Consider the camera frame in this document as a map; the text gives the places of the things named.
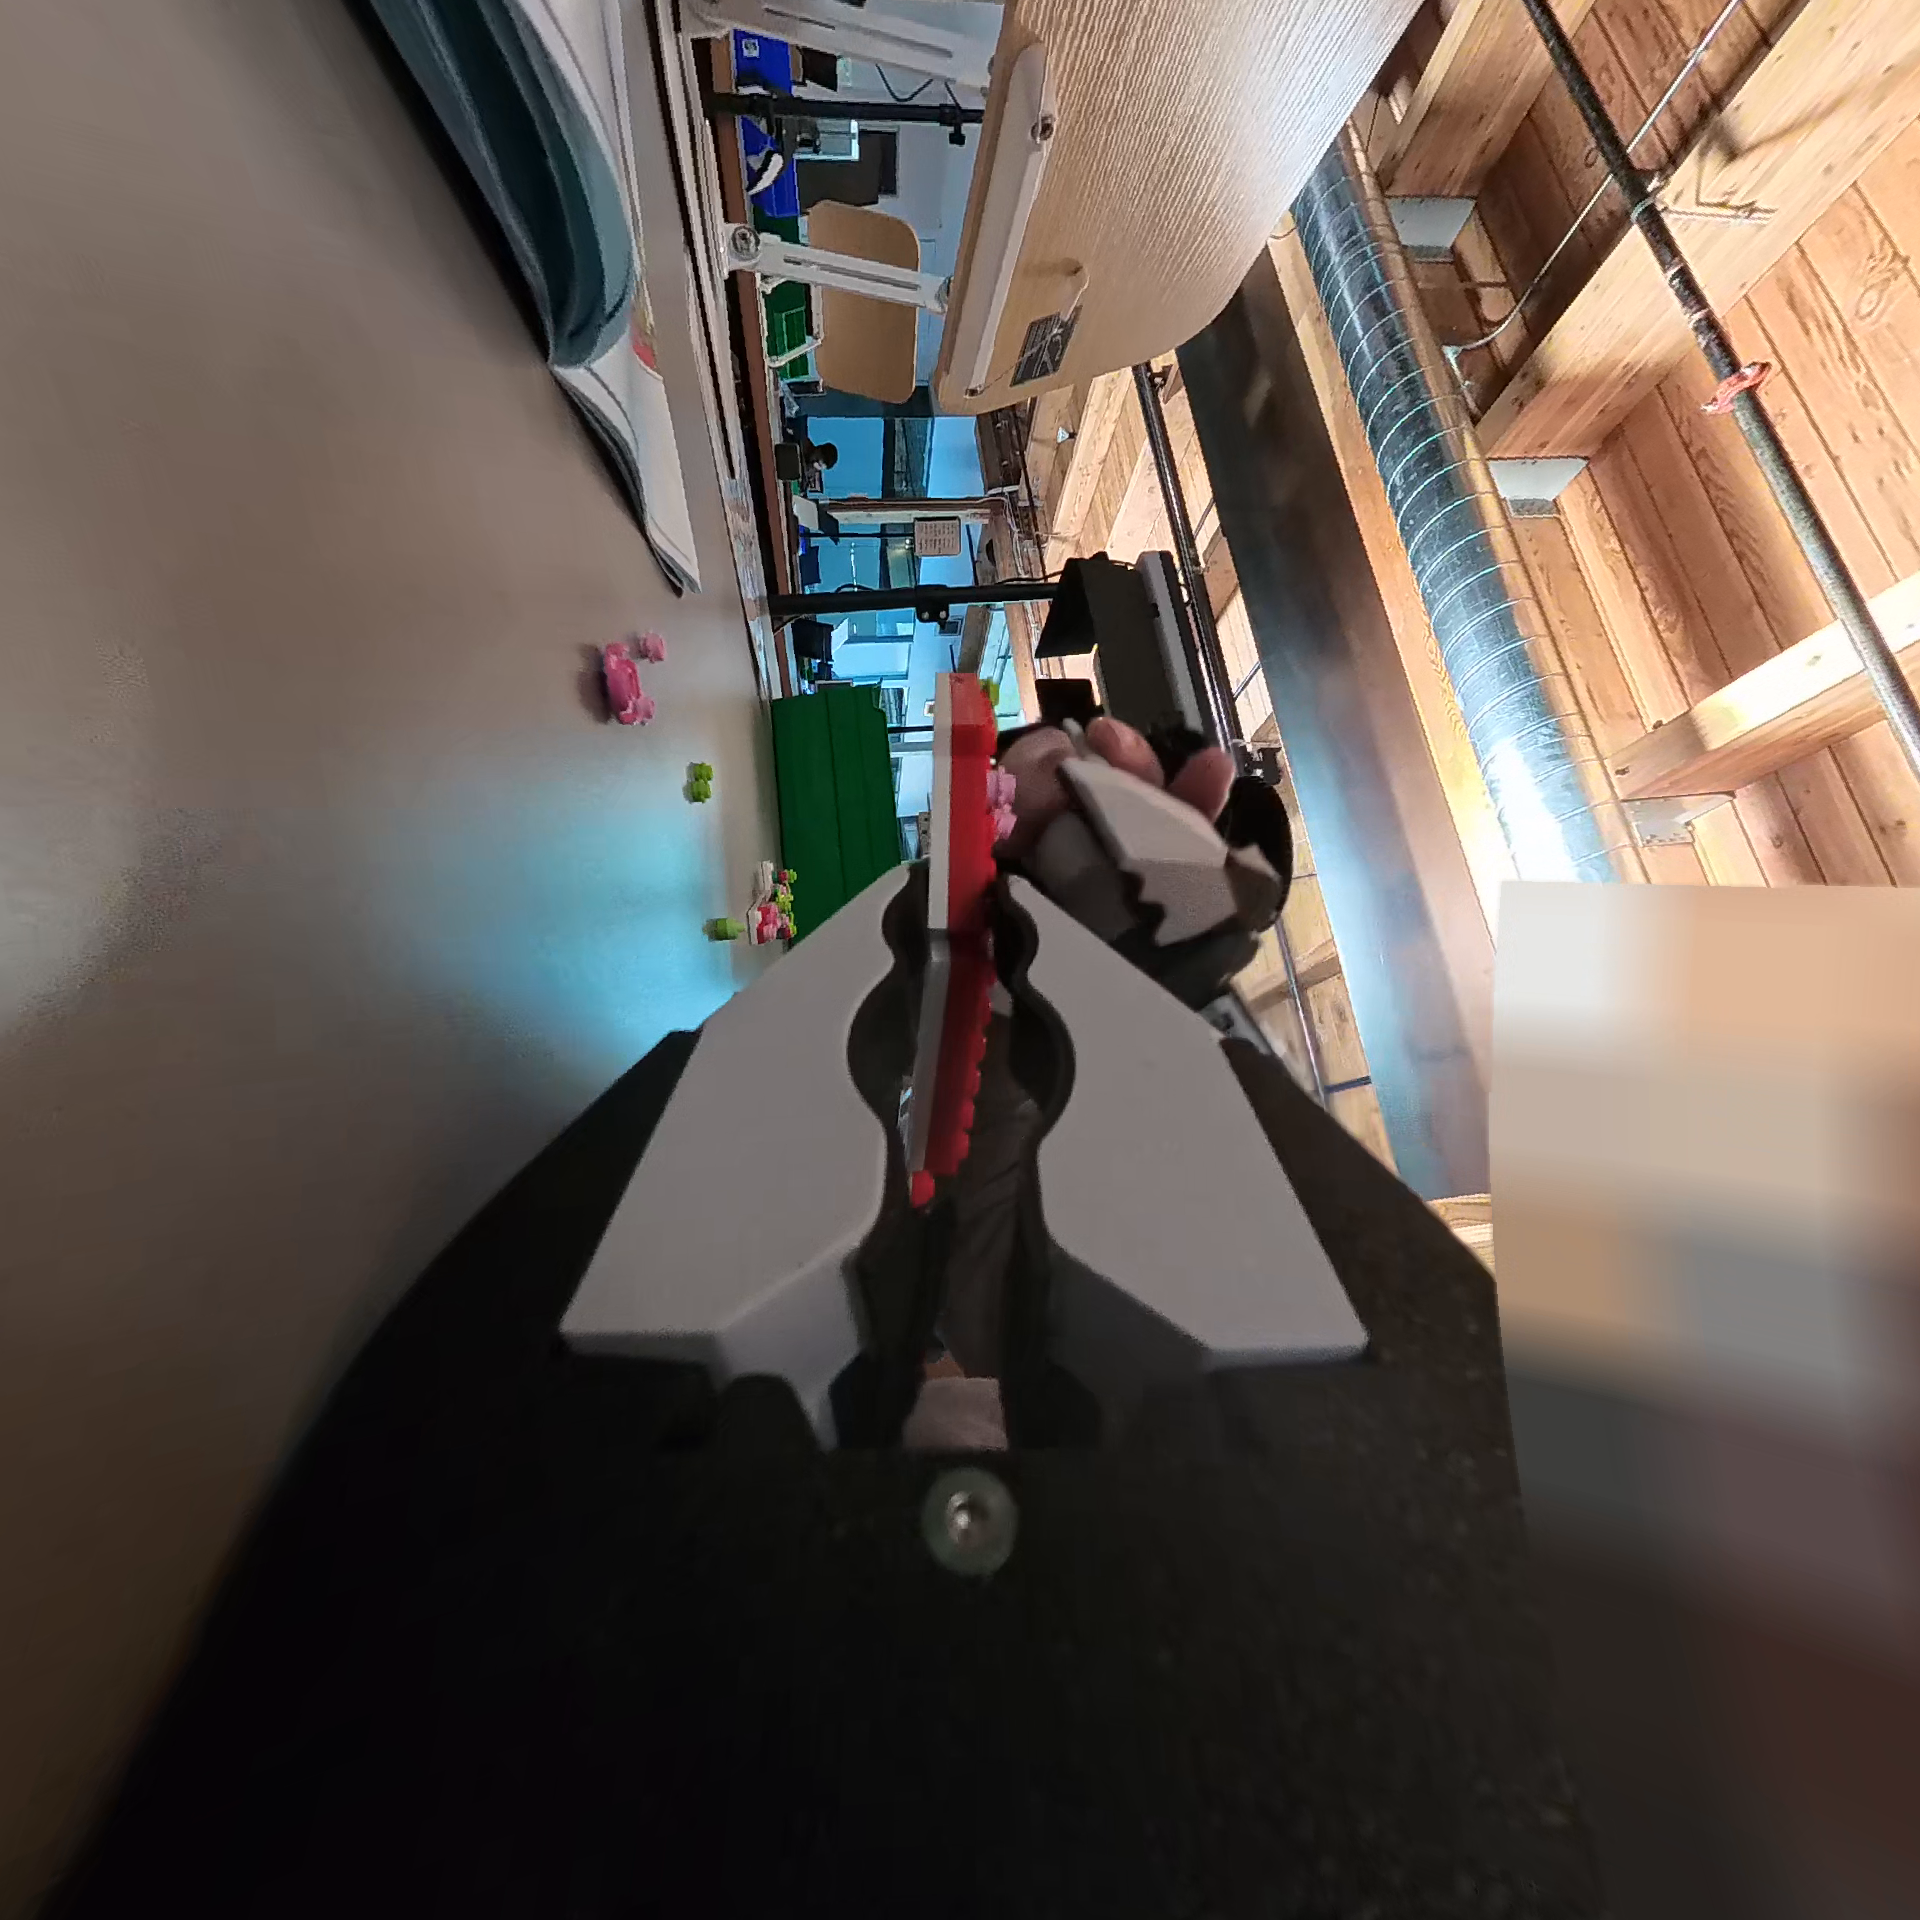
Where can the black ceiling pipe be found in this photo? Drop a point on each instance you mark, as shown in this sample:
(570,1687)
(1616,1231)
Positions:
(1710,322)

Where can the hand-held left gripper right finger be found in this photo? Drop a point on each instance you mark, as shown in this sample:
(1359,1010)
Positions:
(1184,1184)

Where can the small wooden book stand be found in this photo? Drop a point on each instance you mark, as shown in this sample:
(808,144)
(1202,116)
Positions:
(862,300)

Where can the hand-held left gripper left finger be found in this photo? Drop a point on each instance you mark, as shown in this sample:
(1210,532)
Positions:
(735,1154)

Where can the person's right hand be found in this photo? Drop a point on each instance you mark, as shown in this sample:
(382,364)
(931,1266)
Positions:
(1122,745)

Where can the black monitor stand pole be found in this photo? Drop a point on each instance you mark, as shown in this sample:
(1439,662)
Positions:
(914,598)

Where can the red lego heart frame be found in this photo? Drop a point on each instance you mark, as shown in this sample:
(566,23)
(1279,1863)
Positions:
(960,809)

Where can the long spiral ventilation duct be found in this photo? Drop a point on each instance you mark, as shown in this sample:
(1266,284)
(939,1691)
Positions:
(1424,495)

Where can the stacked green storage bins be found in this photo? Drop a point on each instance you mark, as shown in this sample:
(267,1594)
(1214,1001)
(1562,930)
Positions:
(832,809)

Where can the lego instruction booklet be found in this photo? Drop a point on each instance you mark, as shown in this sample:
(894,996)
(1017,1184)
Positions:
(570,180)

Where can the magenta lego flower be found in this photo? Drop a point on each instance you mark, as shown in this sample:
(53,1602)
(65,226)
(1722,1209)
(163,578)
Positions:
(619,674)

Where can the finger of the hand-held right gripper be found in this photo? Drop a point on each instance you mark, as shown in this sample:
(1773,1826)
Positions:
(1059,873)
(1155,840)

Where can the lego bar with pink flowers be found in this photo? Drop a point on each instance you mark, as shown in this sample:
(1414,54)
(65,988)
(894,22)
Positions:
(775,911)

